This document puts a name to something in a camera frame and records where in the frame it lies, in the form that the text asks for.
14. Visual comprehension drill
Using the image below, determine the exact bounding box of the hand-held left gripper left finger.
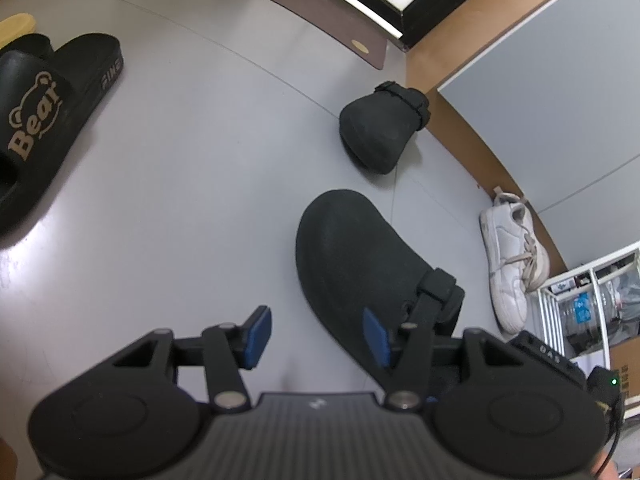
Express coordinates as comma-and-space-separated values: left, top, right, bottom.
112, 305, 273, 411

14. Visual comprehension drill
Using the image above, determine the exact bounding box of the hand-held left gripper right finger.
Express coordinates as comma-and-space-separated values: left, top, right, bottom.
364, 308, 511, 411

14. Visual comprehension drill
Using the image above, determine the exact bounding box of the white shoe rack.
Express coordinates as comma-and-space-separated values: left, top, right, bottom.
537, 242, 640, 376

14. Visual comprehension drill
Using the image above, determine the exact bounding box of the black buckle clog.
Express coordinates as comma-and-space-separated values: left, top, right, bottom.
339, 81, 432, 176
295, 189, 466, 391

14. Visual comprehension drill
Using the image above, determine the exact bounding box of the white printed sneaker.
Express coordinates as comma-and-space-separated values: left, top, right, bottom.
480, 187, 551, 336

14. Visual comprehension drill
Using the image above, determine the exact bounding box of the clear plastic bottle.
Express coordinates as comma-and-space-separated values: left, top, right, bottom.
562, 280, 628, 341

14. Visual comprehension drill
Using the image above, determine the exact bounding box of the brown cardboard box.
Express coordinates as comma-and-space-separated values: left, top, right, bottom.
607, 332, 640, 393

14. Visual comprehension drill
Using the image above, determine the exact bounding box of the grey plastic bag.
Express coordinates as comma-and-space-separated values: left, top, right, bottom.
610, 262, 640, 321

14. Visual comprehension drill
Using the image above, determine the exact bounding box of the grey kitchen cabinet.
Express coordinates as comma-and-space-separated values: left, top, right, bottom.
405, 0, 640, 271

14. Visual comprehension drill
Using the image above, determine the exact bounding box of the black bear slide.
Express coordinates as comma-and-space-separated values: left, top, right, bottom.
0, 34, 124, 241
0, 34, 55, 73

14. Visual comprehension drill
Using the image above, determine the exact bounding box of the brown doormat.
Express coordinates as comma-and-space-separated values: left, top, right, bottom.
198, 0, 388, 71

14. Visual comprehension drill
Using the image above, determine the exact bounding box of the black cable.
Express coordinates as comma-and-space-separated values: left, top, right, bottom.
602, 400, 626, 480

